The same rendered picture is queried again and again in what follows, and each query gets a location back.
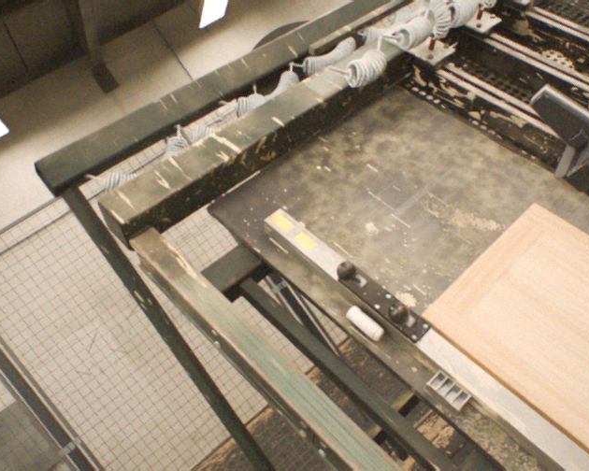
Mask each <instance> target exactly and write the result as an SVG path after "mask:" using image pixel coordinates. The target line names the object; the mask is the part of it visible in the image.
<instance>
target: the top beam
mask: <svg viewBox="0 0 589 471"><path fill-rule="evenodd" d="M504 1H505V0H496V2H495V4H494V6H493V7H485V8H484V12H485V13H488V14H490V15H496V17H497V16H499V14H500V11H501V8H502V6H503V4H504ZM462 27H463V25H460V27H457V28H449V29H448V33H447V34H446V36H445V37H441V38H437V40H438V41H440V43H442V44H444V45H446V44H447V45H450V47H452V46H453V45H455V44H456V43H457V41H458V38H459V36H460V32H461V30H462ZM378 39H379V38H378V37H377V38H376V39H374V40H372V41H370V43H369V42H368V44H366V45H364V46H363V47H362V48H360V49H358V50H356V51H353V52H351V53H350V54H348V55H346V56H344V57H343V58H341V60H339V61H336V62H335V63H333V64H330V65H329V66H332V67H335V68H339V69H342V70H346V67H347V65H348V64H349V63H350V62H352V61H355V60H360V58H362V57H363V55H364V54H365V53H366V52H367V51H368V50H376V49H377V47H378ZM380 51H381V52H382V53H383V54H384V55H386V57H387V66H386V69H384V70H383V72H382V73H381V75H380V77H379V78H377V79H376V80H375V81H374V82H371V83H370V84H366V85H365V86H360V87H351V86H350V85H349V83H348V81H346V79H345V74H343V73H339V72H336V71H333V70H330V69H327V67H326V68H325V69H323V70H320V71H318V72H317V73H315V74H313V76H311V77H310V78H307V79H304V80H303V81H301V82H299V83H297V84H296V85H295V86H293V87H292V88H289V89H287V90H285V92H284V93H281V94H279V95H278V96H276V97H273V98H271V99H270V100H268V101H266V102H264V103H263V104H262V105H260V106H259V107H257V108H255V109H253V110H252V111H250V112H248V113H246V114H245V115H243V116H240V117H238V118H237V119H235V120H233V121H231V123H229V124H227V125H225V126H224V127H222V128H220V129H219V130H217V131H215V132H213V133H212V134H209V135H207V136H205V137H203V139H201V140H199V141H198V142H196V143H193V144H192V145H191V146H189V147H187V148H186V149H184V150H181V151H180V152H177V153H175V155H173V156H172V157H170V158H168V159H166V160H165V161H163V162H160V163H159V164H157V165H155V166H154V167H152V168H150V169H148V171H146V172H144V173H142V174H140V175H139V176H137V177H135V178H133V179H130V180H128V181H126V182H125V183H124V184H122V185H120V187H119V188H117V189H115V190H113V191H111V192H109V193H107V194H105V195H103V196H101V197H100V198H97V203H96V204H97V206H98V207H99V208H100V210H101V212H102V215H103V217H104V220H105V222H106V225H107V227H108V229H109V231H110V232H111V233H112V234H113V235H114V236H116V237H117V238H118V239H119V240H120V241H121V242H122V243H123V244H124V246H125V247H126V248H128V250H129V251H132V252H135V249H134V248H133V247H132V245H131V243H129V240H131V239H129V237H131V236H133V235H134V234H135V233H136V232H138V231H139V230H141V229H142V228H144V227H146V226H148V225H150V226H153V225H154V227H155V230H157V231H158V232H159V233H160V235H161V234H162V233H164V232H165V231H167V230H168V229H170V228H171V227H173V226H174V225H176V224H178V223H180V222H182V221H184V220H185V219H187V217H188V216H190V215H191V214H193V213H194V212H196V211H198V210H199V209H201V208H202V207H204V206H206V205H207V204H209V203H211V201H213V200H215V199H216V198H218V197H219V196H221V195H222V194H224V193H227V192H228V191H230V190H231V189H233V188H235V187H236V186H237V185H238V184H239V183H240V182H241V181H244V180H245V179H247V178H249V177H251V176H252V175H254V174H255V173H257V172H259V171H261V170H262V168H264V167H265V166H267V165H269V164H271V163H272V162H275V161H276V160H278V159H279V158H280V157H281V156H283V155H284V154H286V152H288V151H289V150H292V149H294V148H295V147H297V146H298V145H300V144H301V143H303V142H305V141H307V140H309V138H310V137H312V136H314V135H315V134H317V133H318V132H320V131H321V130H323V129H325V128H326V127H328V126H329V125H331V124H332V123H334V121H336V120H338V119H340V118H342V117H343V116H345V115H346V114H348V113H349V112H351V111H352V110H355V109H356V108H358V106H360V105H362V104H363V103H364V102H365V101H367V100H368V99H371V98H372V97H374V96H375V95H377V94H379V93H381V92H382V90H384V89H386V88H388V87H389V86H391V85H392V84H394V83H395V82H397V81H399V80H400V79H402V78H404V77H405V76H407V75H408V73H410V71H411V68H412V63H413V61H414V56H415V55H413V54H411V53H409V52H407V51H406V50H401V49H400V48H399V47H397V46H395V45H393V44H391V43H389V41H387V40H384V39H383V38H382V39H381V46H380Z"/></svg>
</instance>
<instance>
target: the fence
mask: <svg viewBox="0 0 589 471"><path fill-rule="evenodd" d="M279 214H281V215H283V216H284V218H285V219H286V220H288V221H290V222H291V223H293V224H294V225H295V227H294V228H293V229H291V230H289V231H288V232H286V233H285V232H284V231H282V230H281V229H280V228H279V227H278V226H277V225H276V224H275V223H273V222H271V220H272V219H275V218H276V216H278V215H279ZM265 231H266V232H267V234H268V235H269V236H271V237H272V238H273V239H275V240H277V241H278V242H279V243H280V244H281V245H282V246H283V247H284V248H286V250H287V251H289V252H291V253H292V254H293V256H295V257H296V258H297V259H298V260H299V261H300V262H302V263H303V264H304V265H305V266H306V267H308V268H309V269H310V270H311V271H312V272H314V273H315V274H316V275H317V276H318V277H320V278H322V279H323V280H324V282H325V283H327V284H328V285H329V286H330V287H331V288H333V289H334V290H335V291H336V292H337V293H340V294H341V295H342V296H343V298H344V299H346V300H347V301H348V302H349V303H350V304H352V305H353V306H357V307H359V308H360V309H361V310H362V311H364V312H365V313H366V315H367V316H368V317H370V318H371V319H372V320H373V321H375V322H376V323H377V324H378V325H379V326H381V328H382V329H383V331H384V333H385V334H387V335H389V336H390V337H391V338H392V339H393V340H395V341H396V342H397V343H398V344H399V345H400V346H403V348H404V349H405V350H406V351H408V352H409V353H410V354H411V355H412V356H414V357H415V358H416V359H417V360H419V361H421V362H422V363H423V365H424V366H425V367H427V368H428V369H429V370H430V371H431V372H433V373H434V374H437V372H438V371H439V370H441V371H442V372H443V373H444V374H445V375H447V376H448V377H449V378H451V379H453V381H454V382H455V383H456V384H457V385H459V386H460V387H461V388H462V389H463V390H465V391H466V392H467V393H469V394H471V398H470V399H469V400H468V402H469V403H470V404H471V405H472V406H474V407H475V408H476V409H478V410H479V412H480V413H481V414H483V416H485V417H486V418H487V419H488V420H490V421H491V422H492V423H493V424H495V425H496V426H497V427H498V428H499V429H502V430H503V431H504V433H505V434H506V435H508V436H509V437H510V438H511V439H512V440H514V441H515V442H516V443H517V444H518V445H521V446H522V447H523V448H524V450H525V451H527V452H528V453H529V454H530V455H531V456H533V457H534V458H535V459H537V460H538V461H540V462H541V463H542V464H543V465H544V466H546V468H547V469H548V470H549V471H589V454H588V453H586V452H584V450H583V449H581V448H580V447H579V446H578V445H576V444H575V443H574V442H573V441H571V440H570V439H569V438H567V437H565V436H564V435H563V433H561V432H560V431H559V430H558V429H556V428H555V427H554V426H553V425H550V424H549V423H548V422H547V421H545V420H544V419H543V418H542V417H541V416H540V415H539V414H538V413H537V412H536V411H535V410H533V409H531V408H530V407H529V406H527V405H526V404H525V403H524V402H522V401H521V400H520V398H519V397H516V396H515V395H514V394H513V393H511V392H510V391H509V390H507V389H506V388H505V387H504V386H502V385H501V384H499V383H497V382H496V380H495V379H494V378H492V377H491V376H490V375H488V374H487V373H486V372H485V371H482V370H481V369H480V368H479V367H477V366H476V364H475V363H473V362H472V361H471V360H470V359H468V357H466V356H465V355H463V354H462V353H461V352H460V351H458V350H457V349H456V348H455V347H454V346H453V345H452V344H450V343H448V342H447V341H446V340H445V339H443V338H442V337H441V336H440V335H438V334H437V333H436V332H433V330H432V329H431V328H430V329H429V330H428V332H427V333H426V334H425V335H424V336H423V337H422V338H421V339H420V340H419V341H417V342H416V343H415V344H414V343H412V342H411V341H410V340H409V339H408V338H406V337H405V336H404V335H401V334H400V333H399V332H398V331H397V329H395V328H394V326H393V325H392V324H390V323H389V322H388V321H387V320H384V319H383V318H382V317H381V316H380V315H378V313H377V312H376V311H375V310H374V309H372V308H371V307H369V306H367V305H366V304H365V303H364V302H363V301H361V300H360V299H359V297H358V296H357V295H355V294H354V293H352V292H351V291H349V290H348V289H347V288H346V287H345V286H343V285H342V284H341V283H340V282H338V276H337V273H336V270H337V267H338V265H339V264H340V263H342V262H344V261H345V260H344V259H343V258H342V257H340V256H339V255H338V254H336V253H334V252H333V251H332V249H330V248H329V247H328V246H327V245H325V244H324V243H323V242H322V241H320V240H319V239H318V238H317V237H315V236H314V235H313V234H312V233H311V232H310V231H309V230H308V229H305V228H304V227H303V226H302V225H300V224H299V223H298V222H297V221H295V220H294V219H293V218H291V216H289V215H288V214H287V213H285V212H284V211H283V210H282V209H279V210H278V211H277V212H275V213H273V214H271V215H270V216H268V218H267V219H266V220H265ZM301 231H303V232H304V233H305V235H307V236H309V237H310V238H311V239H313V240H314V241H315V242H316V243H317V244H318V245H317V246H316V247H314V248H313V249H312V250H311V251H310V252H308V251H307V250H305V249H304V248H303V247H302V246H301V245H299V244H298V243H297V242H296V241H294V240H293V238H294V237H296V236H297V235H299V233H300V232H301Z"/></svg>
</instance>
